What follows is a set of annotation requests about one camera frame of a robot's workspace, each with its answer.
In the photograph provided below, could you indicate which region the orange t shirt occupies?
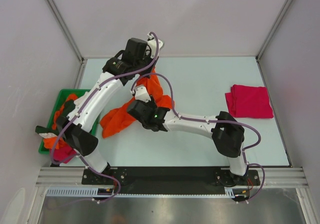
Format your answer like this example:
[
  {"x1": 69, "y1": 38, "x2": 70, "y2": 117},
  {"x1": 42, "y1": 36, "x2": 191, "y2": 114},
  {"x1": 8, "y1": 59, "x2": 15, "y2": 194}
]
[
  {"x1": 43, "y1": 94, "x2": 78, "y2": 151},
  {"x1": 100, "y1": 75, "x2": 172, "y2": 139}
]

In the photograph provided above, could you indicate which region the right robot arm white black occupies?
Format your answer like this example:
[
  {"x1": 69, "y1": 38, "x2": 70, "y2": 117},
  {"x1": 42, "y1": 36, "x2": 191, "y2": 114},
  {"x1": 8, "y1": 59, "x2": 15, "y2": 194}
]
[{"x1": 126, "y1": 100, "x2": 249, "y2": 185}]

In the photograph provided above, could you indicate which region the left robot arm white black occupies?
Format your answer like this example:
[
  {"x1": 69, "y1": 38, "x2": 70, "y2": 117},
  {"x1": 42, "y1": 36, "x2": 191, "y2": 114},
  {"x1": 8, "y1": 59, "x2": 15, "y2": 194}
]
[{"x1": 56, "y1": 32, "x2": 162, "y2": 184}]

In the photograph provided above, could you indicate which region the dark green t shirt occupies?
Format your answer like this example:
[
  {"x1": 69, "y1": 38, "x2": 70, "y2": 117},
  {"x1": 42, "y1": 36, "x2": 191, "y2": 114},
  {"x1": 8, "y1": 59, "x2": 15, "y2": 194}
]
[{"x1": 35, "y1": 100, "x2": 75, "y2": 138}]

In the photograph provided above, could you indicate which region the green plastic bin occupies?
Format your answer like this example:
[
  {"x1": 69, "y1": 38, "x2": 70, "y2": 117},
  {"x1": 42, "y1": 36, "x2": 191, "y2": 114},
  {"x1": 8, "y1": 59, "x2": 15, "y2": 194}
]
[{"x1": 38, "y1": 89, "x2": 100, "y2": 155}]

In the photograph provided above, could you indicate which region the folded magenta t shirt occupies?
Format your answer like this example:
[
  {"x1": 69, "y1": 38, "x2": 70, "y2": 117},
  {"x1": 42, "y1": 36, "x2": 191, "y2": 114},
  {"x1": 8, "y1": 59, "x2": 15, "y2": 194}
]
[{"x1": 225, "y1": 84, "x2": 274, "y2": 119}]

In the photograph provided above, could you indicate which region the magenta t shirt in bin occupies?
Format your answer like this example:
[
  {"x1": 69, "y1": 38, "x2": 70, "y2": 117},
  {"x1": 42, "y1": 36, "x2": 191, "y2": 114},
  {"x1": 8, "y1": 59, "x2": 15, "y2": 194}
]
[{"x1": 53, "y1": 146, "x2": 77, "y2": 164}]

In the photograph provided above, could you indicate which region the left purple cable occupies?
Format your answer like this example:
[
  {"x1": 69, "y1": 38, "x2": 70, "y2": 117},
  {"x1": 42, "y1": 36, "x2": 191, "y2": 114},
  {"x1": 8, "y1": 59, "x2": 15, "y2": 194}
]
[{"x1": 49, "y1": 31, "x2": 160, "y2": 206}]

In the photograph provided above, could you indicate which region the purple cable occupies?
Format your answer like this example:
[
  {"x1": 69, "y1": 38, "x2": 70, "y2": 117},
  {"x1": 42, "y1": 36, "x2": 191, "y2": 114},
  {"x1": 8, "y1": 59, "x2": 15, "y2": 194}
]
[
  {"x1": 49, "y1": 31, "x2": 160, "y2": 206},
  {"x1": 130, "y1": 73, "x2": 266, "y2": 205}
]

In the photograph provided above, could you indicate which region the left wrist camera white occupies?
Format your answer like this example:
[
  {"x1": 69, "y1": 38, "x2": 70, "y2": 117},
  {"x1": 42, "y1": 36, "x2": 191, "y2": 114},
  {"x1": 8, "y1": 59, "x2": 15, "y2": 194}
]
[{"x1": 147, "y1": 32, "x2": 164, "y2": 53}]

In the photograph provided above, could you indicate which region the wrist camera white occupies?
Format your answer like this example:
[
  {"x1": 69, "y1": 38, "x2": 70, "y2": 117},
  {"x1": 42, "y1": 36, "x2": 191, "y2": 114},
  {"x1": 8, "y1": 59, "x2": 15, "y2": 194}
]
[
  {"x1": 147, "y1": 32, "x2": 164, "y2": 53},
  {"x1": 131, "y1": 85, "x2": 151, "y2": 103}
]

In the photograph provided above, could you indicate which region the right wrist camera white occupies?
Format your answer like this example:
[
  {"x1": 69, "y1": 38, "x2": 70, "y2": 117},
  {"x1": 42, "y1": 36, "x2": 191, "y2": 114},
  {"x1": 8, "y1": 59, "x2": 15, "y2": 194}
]
[{"x1": 131, "y1": 85, "x2": 151, "y2": 103}]

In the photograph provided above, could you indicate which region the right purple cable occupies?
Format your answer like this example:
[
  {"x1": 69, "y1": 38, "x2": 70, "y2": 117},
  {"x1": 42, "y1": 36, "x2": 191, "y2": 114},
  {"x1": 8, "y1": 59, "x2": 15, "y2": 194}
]
[{"x1": 130, "y1": 73, "x2": 266, "y2": 205}]

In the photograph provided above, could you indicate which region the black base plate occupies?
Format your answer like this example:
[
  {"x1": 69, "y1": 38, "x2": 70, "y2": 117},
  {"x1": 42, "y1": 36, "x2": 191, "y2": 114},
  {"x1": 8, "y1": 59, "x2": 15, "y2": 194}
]
[{"x1": 81, "y1": 167, "x2": 261, "y2": 195}]

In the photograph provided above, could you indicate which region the grey slotted cable duct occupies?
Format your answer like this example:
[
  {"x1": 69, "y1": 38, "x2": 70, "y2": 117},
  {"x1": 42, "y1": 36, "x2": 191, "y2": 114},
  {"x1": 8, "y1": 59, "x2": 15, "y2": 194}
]
[{"x1": 46, "y1": 187, "x2": 237, "y2": 198}]

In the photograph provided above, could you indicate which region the aluminium frame rail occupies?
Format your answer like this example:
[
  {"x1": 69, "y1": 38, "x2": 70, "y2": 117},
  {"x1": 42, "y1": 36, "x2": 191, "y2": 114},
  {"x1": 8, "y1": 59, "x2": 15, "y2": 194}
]
[{"x1": 35, "y1": 167, "x2": 309, "y2": 188}]

